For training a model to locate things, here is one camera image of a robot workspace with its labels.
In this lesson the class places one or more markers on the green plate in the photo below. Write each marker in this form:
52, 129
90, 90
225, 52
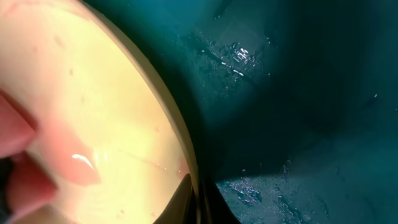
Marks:
108, 132

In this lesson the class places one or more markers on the dark sponge with red base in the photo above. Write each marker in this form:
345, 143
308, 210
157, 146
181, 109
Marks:
25, 187

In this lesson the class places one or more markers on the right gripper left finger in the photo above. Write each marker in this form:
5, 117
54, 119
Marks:
181, 208

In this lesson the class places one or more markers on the teal plastic tray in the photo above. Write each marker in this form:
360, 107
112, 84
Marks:
291, 105

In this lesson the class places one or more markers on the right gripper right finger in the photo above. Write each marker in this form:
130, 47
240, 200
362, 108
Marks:
213, 207

